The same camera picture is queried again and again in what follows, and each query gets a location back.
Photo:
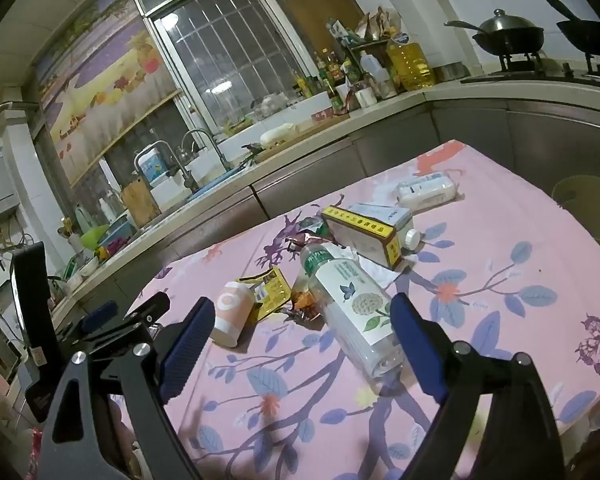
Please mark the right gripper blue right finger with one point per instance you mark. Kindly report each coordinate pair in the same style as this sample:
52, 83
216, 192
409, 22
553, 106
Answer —
425, 345

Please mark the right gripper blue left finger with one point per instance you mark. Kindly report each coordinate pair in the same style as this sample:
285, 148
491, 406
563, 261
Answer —
180, 346

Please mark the pink white paper cup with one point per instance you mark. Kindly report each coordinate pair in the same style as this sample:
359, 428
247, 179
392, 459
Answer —
232, 310

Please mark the clear plastic water bottle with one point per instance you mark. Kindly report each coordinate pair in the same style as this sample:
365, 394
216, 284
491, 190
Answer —
356, 311

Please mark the white paper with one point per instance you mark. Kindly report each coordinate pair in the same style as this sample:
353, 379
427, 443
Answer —
380, 270

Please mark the yellow snack wrapper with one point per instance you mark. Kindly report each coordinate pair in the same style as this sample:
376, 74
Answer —
271, 292

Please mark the yellow brown medicine box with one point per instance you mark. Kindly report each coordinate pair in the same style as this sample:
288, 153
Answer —
371, 238

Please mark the orange snack wrapper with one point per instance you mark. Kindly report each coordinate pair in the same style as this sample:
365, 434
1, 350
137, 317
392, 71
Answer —
303, 307

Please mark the white blue milk carton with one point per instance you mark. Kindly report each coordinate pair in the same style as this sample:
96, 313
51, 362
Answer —
400, 218

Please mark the white tissue packet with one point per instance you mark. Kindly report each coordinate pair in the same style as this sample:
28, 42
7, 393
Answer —
425, 192

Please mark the green red snack wrapper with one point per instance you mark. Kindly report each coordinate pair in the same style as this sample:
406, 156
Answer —
311, 230

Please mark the chrome kitchen faucet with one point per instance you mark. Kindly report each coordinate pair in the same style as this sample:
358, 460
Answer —
210, 144

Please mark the beige trash bin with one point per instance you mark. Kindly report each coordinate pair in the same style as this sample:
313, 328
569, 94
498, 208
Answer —
580, 195

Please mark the barred kitchen window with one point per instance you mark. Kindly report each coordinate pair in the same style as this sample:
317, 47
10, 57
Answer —
244, 60

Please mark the pink floral tablecloth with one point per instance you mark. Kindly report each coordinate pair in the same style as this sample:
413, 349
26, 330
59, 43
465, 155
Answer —
503, 267

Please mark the wooden cutting board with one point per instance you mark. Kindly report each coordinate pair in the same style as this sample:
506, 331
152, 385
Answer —
139, 202

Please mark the blue detergent bottle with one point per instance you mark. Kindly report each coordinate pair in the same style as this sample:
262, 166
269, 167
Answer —
153, 166

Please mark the long wooden chopping board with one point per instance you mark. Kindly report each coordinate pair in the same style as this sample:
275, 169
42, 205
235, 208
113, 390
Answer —
303, 133

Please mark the white plastic jug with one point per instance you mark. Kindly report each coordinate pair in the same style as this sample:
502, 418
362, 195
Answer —
382, 81

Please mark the yellow cooking oil jug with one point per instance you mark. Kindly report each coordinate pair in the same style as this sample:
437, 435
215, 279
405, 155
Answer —
410, 62

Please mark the black gas stove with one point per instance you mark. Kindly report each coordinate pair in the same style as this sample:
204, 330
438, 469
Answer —
540, 69

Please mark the steel wok with lid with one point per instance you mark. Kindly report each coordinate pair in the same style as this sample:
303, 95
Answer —
504, 34

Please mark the black wok with spatula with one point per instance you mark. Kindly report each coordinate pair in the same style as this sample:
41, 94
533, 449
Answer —
583, 34

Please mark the colourful fruit wall poster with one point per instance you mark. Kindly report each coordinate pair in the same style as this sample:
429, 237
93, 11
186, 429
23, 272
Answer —
99, 78

